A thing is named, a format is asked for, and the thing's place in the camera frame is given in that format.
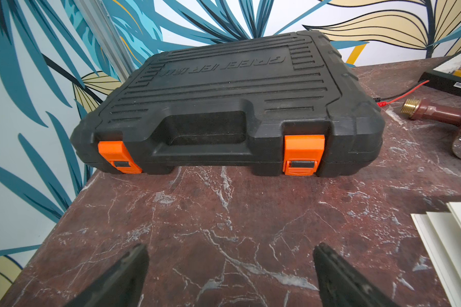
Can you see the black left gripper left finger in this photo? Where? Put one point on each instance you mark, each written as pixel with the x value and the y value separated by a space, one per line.
pixel 121 284

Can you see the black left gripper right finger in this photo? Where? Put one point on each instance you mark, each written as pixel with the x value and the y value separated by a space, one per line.
pixel 340 284

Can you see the black terminal board with connectors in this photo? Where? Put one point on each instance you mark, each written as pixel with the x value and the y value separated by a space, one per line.
pixel 445 77

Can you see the Chinese picture book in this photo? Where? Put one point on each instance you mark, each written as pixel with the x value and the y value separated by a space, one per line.
pixel 440 233

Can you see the black plastic tool case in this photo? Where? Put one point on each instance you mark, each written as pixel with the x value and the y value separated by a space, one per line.
pixel 280 105

